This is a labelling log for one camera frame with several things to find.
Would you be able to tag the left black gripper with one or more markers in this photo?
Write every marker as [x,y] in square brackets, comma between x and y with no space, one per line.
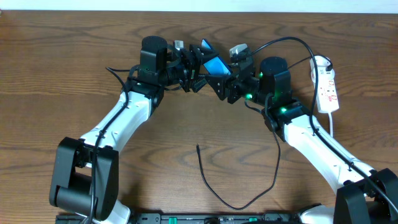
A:
[188,70]

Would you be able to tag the blue Galaxy smartphone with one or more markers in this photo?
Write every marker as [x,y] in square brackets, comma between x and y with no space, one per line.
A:
[217,67]

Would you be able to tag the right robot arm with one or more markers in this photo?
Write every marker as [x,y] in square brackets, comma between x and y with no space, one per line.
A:
[363,195]

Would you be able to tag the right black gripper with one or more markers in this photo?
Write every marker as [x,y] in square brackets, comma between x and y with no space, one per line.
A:
[233,86]

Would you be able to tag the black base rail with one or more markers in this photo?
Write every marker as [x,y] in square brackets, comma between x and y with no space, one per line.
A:
[156,218]

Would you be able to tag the white power strip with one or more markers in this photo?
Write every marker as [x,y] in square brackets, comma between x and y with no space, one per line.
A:
[327,99]

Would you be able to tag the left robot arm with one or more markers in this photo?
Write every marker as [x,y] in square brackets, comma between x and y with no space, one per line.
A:
[85,176]

